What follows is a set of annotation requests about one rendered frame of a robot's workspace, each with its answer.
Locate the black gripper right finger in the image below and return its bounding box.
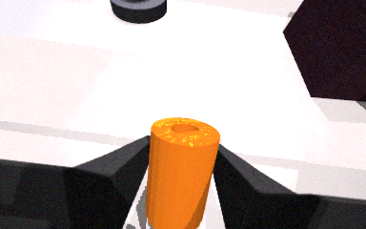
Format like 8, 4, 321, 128
213, 143, 366, 229

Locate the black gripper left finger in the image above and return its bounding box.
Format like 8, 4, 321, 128
0, 135, 151, 229

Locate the orange cylindrical knob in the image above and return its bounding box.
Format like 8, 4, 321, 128
146, 117, 220, 229

